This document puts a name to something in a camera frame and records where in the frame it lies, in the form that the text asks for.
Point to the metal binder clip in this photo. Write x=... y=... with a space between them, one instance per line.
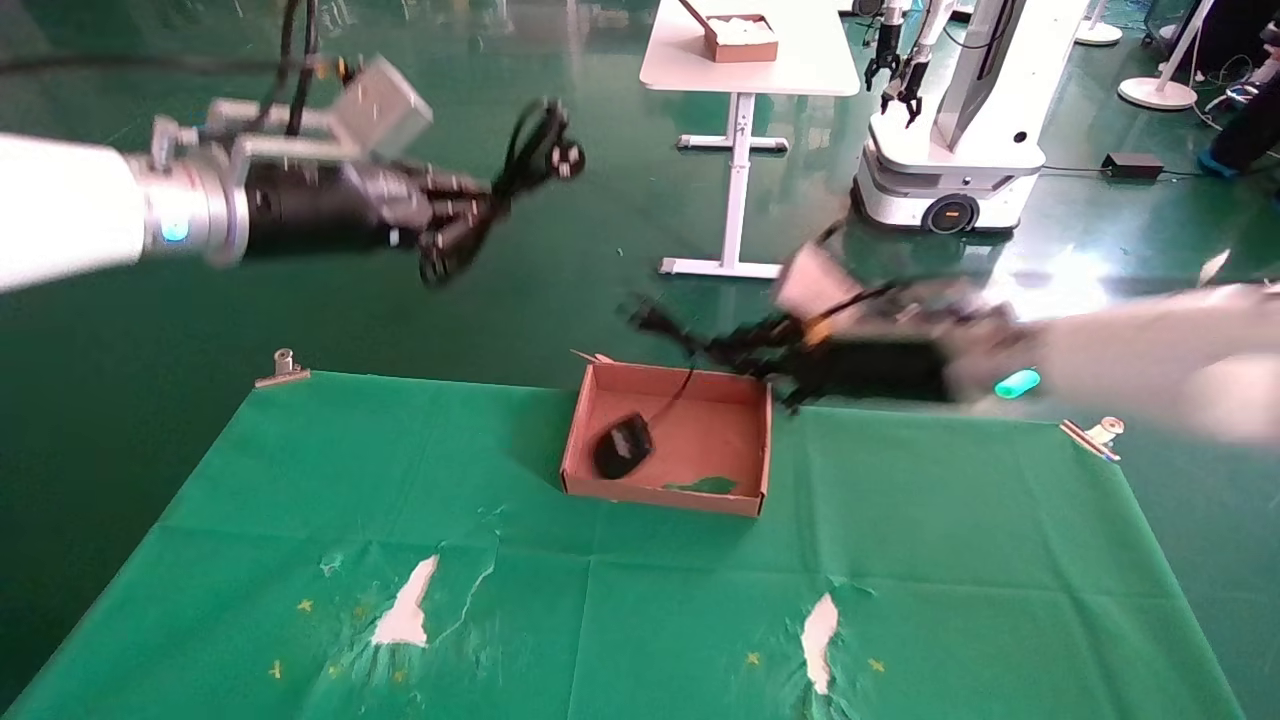
x=283 y=372
x=1095 y=437

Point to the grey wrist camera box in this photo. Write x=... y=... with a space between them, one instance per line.
x=815 y=280
x=385 y=105

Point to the white round stand base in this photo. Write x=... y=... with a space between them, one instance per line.
x=1098 y=35

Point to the person with blue shoe covers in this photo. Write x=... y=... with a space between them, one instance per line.
x=1250 y=125

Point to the white standing fan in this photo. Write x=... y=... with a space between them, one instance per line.
x=1158 y=93

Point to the open brown cardboard box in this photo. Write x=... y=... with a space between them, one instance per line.
x=700 y=430

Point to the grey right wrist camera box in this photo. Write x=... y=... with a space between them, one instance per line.
x=815 y=280

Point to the small brown box with white contents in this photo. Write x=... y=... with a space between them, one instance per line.
x=745 y=40

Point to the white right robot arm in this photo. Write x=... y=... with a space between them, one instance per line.
x=1130 y=360

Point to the black gripper of background robot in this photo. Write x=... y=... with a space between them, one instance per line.
x=885 y=50
x=912 y=85

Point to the white pedestal table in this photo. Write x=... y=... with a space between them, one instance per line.
x=740 y=60

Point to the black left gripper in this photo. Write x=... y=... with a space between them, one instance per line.
x=320 y=210

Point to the black power brick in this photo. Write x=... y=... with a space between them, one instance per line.
x=1133 y=165

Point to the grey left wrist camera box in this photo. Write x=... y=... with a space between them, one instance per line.
x=385 y=105

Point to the torn green table cloth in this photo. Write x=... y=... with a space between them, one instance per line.
x=640 y=600

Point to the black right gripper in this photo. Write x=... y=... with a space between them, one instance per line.
x=880 y=365

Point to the white wheeled background robot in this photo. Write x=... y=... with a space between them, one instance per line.
x=960 y=150

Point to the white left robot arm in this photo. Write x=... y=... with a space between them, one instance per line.
x=70 y=205

